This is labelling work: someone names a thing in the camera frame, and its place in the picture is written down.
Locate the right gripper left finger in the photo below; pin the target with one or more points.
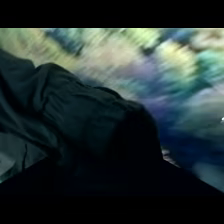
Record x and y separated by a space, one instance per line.
50 181

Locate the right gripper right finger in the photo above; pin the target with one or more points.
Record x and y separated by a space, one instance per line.
173 183

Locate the dark green garment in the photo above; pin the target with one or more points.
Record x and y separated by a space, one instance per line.
66 106

